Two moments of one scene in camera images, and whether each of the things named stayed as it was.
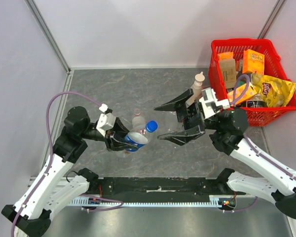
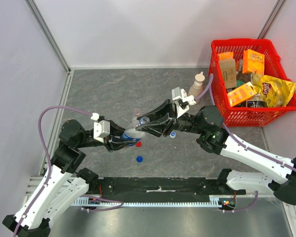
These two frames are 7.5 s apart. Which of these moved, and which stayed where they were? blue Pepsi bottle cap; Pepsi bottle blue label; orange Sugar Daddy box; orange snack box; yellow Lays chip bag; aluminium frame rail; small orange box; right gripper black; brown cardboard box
Moved: Pepsi bottle blue label; right gripper black; blue Pepsi bottle cap
Stayed: yellow Lays chip bag; orange Sugar Daddy box; orange snack box; brown cardboard box; aluminium frame rail; small orange box
